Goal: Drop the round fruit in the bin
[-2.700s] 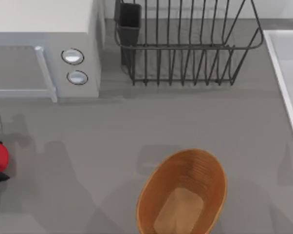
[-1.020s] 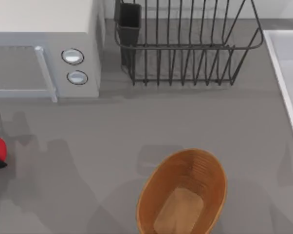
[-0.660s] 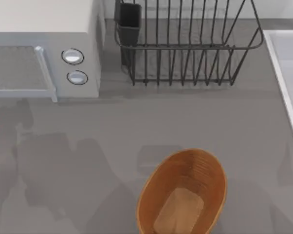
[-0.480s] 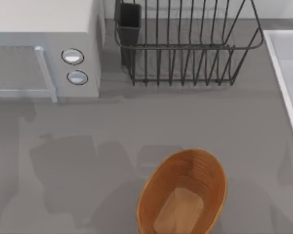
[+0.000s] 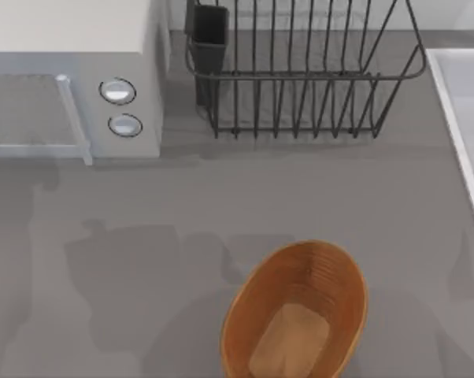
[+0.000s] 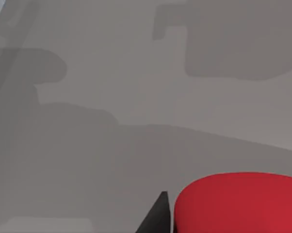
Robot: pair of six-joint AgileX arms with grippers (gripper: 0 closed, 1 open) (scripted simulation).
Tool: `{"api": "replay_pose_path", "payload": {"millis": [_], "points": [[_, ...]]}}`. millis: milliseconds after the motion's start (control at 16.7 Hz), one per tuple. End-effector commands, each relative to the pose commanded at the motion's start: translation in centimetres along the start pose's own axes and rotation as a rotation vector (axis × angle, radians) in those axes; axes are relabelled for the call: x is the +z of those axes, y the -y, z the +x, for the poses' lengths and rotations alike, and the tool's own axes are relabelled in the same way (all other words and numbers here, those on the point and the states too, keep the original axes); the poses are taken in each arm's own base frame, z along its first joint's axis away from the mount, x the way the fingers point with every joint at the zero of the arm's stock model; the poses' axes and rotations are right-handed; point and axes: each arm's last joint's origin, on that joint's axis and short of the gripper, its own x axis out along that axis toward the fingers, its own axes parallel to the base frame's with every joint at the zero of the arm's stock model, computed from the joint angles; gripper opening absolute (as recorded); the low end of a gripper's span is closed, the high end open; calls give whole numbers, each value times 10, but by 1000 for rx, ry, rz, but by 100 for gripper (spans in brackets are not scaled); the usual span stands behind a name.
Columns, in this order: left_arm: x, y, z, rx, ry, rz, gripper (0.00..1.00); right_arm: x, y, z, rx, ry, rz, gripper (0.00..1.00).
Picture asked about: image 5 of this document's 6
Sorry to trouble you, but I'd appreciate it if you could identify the white sink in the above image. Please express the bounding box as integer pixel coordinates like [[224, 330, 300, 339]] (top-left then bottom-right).
[[424, 47, 474, 264]]

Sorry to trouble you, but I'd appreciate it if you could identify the black cutlery holder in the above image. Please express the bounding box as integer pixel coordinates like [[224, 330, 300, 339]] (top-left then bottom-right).
[[184, 0, 230, 106]]

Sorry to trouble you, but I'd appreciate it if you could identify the small microwave knob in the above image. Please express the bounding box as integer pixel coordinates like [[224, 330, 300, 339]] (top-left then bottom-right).
[[107, 113, 144, 139]]

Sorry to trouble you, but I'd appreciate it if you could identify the black wire dish rack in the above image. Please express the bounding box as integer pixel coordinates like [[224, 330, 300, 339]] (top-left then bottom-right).
[[184, 0, 427, 140]]

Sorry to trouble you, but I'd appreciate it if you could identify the microwave oven door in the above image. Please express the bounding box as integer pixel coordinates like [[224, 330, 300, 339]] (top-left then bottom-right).
[[0, 72, 89, 157]]

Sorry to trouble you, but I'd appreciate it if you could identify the microwave door handle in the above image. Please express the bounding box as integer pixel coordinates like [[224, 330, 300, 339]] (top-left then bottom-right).
[[55, 74, 94, 166]]

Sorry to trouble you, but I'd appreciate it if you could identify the large microwave knob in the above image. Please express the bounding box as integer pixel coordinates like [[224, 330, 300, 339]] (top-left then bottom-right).
[[98, 77, 138, 106]]

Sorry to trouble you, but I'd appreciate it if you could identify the pale microwave oven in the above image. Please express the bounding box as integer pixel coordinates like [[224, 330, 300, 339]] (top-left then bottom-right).
[[0, 0, 172, 166]]

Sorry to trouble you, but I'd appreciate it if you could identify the brown woven basket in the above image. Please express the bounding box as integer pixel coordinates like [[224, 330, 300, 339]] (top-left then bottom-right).
[[220, 239, 370, 378]]

